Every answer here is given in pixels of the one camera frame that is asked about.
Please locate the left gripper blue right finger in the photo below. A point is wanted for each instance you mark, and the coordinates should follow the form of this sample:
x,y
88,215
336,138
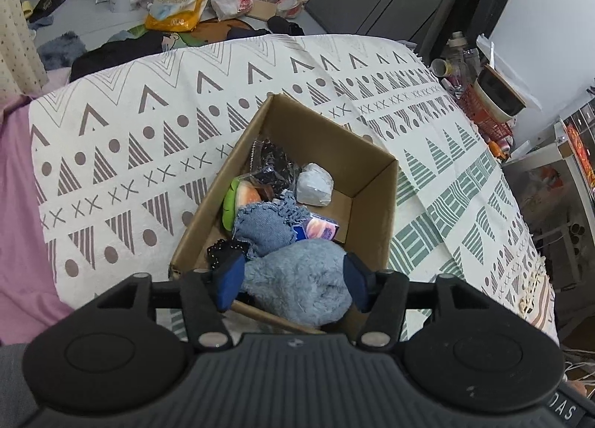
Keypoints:
x,y
360,282

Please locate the white wrapped soft bundle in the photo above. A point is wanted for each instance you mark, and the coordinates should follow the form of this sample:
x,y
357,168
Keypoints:
x,y
314,186

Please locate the pink bed sheet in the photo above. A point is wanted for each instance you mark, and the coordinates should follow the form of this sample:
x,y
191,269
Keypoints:
x,y
29,299

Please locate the tin can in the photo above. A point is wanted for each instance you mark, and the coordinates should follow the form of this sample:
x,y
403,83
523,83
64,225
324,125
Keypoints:
x,y
441,68

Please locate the blue denim soft toy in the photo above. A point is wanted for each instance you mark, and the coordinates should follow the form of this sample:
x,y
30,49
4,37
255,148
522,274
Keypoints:
x,y
268,226

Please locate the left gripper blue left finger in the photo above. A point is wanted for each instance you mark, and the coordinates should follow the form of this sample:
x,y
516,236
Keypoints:
x,y
228,279

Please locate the white desk shelf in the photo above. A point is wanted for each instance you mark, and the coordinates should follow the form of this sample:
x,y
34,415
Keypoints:
x,y
554,187

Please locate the blue tissue packet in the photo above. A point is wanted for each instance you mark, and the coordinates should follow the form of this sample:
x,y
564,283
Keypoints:
x,y
316,227

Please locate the grey plush toy pink patches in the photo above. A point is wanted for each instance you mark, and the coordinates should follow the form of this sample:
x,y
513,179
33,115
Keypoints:
x,y
302,283

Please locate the white red plastic bag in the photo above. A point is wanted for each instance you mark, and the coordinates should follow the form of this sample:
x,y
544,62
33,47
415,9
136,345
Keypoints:
x,y
231,9

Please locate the patterned white green blanket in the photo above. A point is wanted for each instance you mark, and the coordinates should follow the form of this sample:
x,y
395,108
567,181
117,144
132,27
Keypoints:
x,y
123,158

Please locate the watermelon slice plush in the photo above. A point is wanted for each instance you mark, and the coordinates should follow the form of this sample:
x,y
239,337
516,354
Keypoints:
x,y
242,191

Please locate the black white bowl stack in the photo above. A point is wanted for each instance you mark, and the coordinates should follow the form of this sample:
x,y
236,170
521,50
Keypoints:
x,y
497,95

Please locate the black sparkly pouch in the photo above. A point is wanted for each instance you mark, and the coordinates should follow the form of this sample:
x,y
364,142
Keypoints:
x,y
270,165

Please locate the beige dotted cloth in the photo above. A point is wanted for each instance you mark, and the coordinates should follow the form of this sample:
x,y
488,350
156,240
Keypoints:
x,y
22,72

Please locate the red plastic basket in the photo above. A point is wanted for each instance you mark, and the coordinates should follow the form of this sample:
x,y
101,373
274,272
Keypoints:
x,y
477,112

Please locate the white drawer organizer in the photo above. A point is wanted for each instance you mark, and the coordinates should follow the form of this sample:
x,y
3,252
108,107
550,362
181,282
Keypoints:
x,y
583,122

